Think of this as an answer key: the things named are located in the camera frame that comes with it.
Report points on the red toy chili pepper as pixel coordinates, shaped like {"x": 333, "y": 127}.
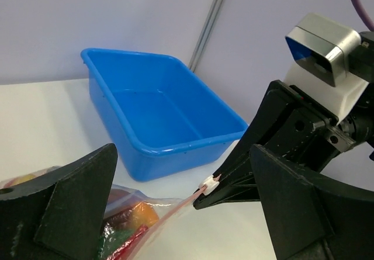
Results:
{"x": 124, "y": 250}

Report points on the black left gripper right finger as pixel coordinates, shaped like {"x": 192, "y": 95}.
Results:
{"x": 309, "y": 215}

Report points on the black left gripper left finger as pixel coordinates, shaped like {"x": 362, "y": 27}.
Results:
{"x": 58, "y": 215}

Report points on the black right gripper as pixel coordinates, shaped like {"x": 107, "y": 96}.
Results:
{"x": 309, "y": 125}

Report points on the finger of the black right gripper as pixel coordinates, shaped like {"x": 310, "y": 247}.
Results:
{"x": 232, "y": 189}

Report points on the aluminium frame post right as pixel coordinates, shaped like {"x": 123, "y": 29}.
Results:
{"x": 205, "y": 33}

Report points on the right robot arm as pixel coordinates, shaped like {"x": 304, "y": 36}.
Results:
{"x": 358, "y": 124}

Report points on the orange toy fruit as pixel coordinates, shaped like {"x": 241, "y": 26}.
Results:
{"x": 142, "y": 214}

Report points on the blue plastic bin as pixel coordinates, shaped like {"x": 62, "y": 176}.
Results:
{"x": 162, "y": 118}

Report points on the clear zip top bag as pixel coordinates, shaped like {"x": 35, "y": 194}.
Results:
{"x": 114, "y": 227}

